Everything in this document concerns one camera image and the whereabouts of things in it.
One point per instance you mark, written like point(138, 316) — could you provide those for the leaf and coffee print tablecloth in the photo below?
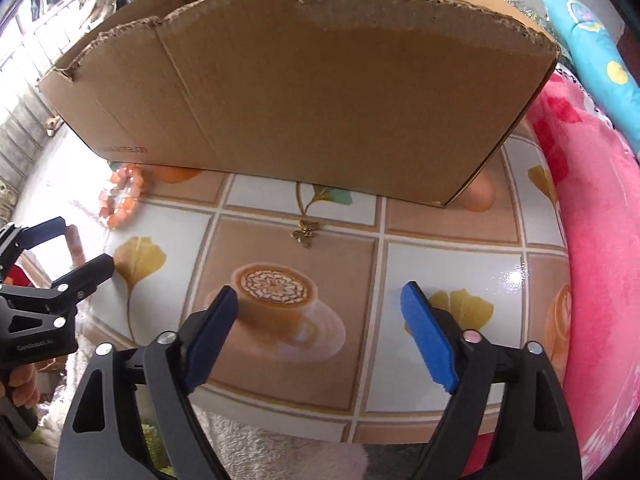
point(450, 230)

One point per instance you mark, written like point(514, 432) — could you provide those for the metal window railing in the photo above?
point(30, 110)

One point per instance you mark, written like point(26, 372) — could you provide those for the pink floral blanket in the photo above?
point(600, 260)

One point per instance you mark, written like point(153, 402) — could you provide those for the grey pillow with lace trim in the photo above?
point(520, 5)

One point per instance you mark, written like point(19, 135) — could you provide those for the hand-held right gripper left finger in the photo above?
point(210, 335)

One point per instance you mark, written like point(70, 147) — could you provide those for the green fluffy cloth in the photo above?
point(152, 442)

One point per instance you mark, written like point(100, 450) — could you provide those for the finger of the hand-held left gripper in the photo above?
point(85, 275)
point(45, 230)

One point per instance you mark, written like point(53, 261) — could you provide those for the person's left hand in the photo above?
point(25, 385)

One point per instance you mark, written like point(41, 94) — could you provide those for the teal pillow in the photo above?
point(595, 40)

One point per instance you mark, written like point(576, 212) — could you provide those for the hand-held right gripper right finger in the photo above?
point(430, 345)

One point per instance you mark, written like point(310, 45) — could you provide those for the brown cardboard box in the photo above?
point(300, 85)

